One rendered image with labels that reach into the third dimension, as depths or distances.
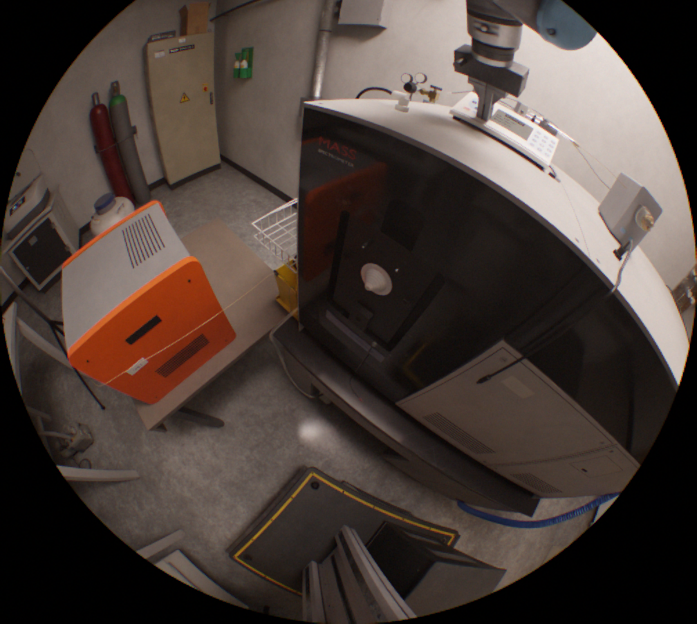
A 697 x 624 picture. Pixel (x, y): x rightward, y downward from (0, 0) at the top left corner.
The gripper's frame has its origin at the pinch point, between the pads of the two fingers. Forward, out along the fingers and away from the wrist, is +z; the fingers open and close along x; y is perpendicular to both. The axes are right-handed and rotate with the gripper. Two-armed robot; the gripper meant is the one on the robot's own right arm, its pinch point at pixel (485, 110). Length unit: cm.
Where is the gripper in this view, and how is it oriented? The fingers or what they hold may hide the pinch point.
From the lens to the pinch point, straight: 56.6
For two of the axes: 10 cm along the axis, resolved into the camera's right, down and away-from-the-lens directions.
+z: 2.9, 2.1, 9.3
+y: -6.5, 7.6, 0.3
